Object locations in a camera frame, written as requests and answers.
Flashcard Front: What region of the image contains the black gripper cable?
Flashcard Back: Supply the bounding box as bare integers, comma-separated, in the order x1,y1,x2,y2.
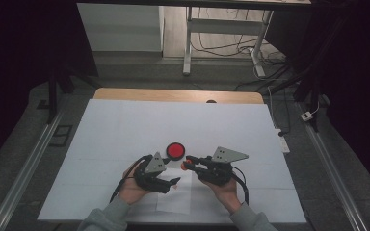
109,154,154,204
230,166,251,206

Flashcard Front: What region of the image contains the round red ink pad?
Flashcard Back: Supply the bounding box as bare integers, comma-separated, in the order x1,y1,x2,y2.
166,141,187,162

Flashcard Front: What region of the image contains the white power strip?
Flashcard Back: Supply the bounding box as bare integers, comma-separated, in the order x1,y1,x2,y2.
275,128,291,154

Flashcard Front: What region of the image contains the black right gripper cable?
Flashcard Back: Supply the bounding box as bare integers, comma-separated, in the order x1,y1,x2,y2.
230,166,251,206

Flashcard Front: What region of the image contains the white-legged desk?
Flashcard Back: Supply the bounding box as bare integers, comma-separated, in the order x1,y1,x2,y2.
76,0,312,79

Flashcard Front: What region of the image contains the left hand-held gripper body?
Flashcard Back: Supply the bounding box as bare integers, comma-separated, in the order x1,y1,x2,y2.
133,151,172,194

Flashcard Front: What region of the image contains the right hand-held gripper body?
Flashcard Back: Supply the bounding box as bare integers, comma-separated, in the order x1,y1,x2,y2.
192,146,250,187

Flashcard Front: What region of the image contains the person's left hand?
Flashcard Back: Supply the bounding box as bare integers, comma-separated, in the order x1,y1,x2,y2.
119,162,152,206

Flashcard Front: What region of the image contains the black stand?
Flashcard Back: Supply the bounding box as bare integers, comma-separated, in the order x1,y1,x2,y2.
46,64,100,125
269,64,323,133

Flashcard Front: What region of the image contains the white cabinet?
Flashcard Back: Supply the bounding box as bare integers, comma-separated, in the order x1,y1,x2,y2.
76,3,165,53

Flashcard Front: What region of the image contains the white paper sheet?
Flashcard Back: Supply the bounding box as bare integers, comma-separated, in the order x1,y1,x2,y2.
155,167,194,215

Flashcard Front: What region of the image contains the metal floor rail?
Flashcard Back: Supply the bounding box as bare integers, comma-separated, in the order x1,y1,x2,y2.
297,102,369,231
0,109,64,231

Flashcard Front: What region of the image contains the white table cover sheet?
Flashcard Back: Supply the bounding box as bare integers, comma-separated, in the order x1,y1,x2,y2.
37,98,307,225

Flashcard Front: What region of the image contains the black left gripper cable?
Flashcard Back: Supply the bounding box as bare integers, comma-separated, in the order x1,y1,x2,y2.
109,154,154,204

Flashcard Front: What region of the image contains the person's right hand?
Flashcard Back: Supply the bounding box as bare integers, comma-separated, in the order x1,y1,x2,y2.
201,177,243,215

